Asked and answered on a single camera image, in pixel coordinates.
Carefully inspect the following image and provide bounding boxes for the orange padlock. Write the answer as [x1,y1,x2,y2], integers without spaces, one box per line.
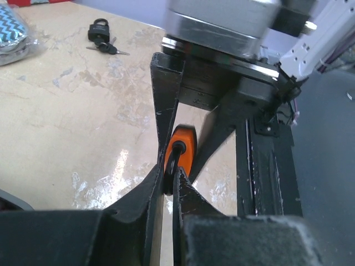
[163,124,197,196]

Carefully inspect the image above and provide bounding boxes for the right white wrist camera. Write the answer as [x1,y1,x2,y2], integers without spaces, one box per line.
[164,0,315,58]

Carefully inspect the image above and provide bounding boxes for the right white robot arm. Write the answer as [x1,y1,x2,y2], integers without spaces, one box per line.
[162,1,354,179]

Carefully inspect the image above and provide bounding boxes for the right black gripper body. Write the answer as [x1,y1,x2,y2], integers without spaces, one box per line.
[161,35,279,119]

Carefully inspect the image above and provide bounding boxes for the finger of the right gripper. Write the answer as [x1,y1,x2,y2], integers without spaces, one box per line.
[150,52,185,172]
[189,101,250,179]

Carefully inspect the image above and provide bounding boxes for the blue patterned sponge pack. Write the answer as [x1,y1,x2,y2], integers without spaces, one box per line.
[1,4,45,66]

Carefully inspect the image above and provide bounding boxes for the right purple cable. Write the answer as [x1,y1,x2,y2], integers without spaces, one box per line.
[316,41,355,74]

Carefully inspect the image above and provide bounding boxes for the black padlock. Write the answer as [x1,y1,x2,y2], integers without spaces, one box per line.
[87,18,130,55]

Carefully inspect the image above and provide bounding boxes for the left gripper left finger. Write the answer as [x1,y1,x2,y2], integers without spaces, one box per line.
[1,166,163,265]

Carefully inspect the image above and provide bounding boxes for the dark grey fruit tray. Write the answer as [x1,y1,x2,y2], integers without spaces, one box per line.
[0,190,34,211]

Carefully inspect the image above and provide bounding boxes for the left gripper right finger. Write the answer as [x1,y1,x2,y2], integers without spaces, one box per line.
[173,167,323,265]

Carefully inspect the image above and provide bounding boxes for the red box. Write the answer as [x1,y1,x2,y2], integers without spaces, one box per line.
[7,0,71,7]

